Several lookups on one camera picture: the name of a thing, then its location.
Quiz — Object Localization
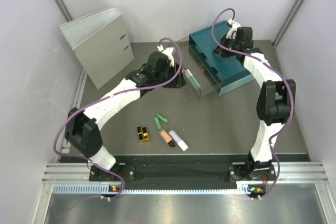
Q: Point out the black mounting base plate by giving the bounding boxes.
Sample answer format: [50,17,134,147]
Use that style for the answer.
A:
[89,163,262,183]

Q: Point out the teal drawer cabinet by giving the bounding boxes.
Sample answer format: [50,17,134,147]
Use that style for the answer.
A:
[188,20,257,96]

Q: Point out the lavender white tube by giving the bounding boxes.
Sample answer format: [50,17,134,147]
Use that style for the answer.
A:
[168,130,188,152]

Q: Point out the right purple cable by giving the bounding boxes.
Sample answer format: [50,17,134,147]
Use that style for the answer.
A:
[211,7,295,200]

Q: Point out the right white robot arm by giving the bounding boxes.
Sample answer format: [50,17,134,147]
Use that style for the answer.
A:
[213,20,296,180]

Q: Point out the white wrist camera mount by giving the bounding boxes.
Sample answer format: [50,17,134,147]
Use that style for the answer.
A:
[226,19,241,39]
[157,45,175,67]

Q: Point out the green tube lower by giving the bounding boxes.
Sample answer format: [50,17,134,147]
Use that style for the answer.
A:
[154,117,162,130]

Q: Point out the grey lever arch binder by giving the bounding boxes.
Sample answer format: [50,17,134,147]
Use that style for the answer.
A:
[58,7,134,89]

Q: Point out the mint green white tube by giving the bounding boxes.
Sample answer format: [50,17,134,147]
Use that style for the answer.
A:
[183,69,201,90]

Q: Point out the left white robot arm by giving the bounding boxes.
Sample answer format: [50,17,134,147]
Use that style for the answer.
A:
[65,47,185,180]

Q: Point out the clear acrylic drawer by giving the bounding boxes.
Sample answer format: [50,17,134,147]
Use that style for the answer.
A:
[177,41,222,98]

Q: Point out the gold makeup palette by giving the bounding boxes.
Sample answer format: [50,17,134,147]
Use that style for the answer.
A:
[136,126,150,142]

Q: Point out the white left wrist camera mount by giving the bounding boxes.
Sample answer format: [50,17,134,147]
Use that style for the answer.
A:
[157,45,175,67]

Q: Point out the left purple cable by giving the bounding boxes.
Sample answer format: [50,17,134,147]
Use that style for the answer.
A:
[53,37,184,200]

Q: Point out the grey slotted cable duct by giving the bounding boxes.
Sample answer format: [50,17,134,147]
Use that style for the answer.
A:
[52,183,252,195]

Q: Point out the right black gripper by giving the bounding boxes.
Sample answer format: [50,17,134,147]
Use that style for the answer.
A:
[212,36,239,59]

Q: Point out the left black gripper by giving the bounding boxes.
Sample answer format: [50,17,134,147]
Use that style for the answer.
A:
[154,63,186,89]

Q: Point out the purple cable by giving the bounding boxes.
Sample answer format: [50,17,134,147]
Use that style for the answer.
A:
[211,7,295,200]
[53,37,184,200]

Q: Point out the green tube upper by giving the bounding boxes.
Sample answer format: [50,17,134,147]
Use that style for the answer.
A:
[156,113,169,123]

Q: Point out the aluminium frame rail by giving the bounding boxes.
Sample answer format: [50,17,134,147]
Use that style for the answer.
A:
[42,162,328,184]

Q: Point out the peach bottle black cap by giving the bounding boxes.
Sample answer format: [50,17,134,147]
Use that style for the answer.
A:
[159,130,175,147]

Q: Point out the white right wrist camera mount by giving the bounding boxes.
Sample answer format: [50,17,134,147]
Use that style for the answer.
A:
[226,19,241,39]

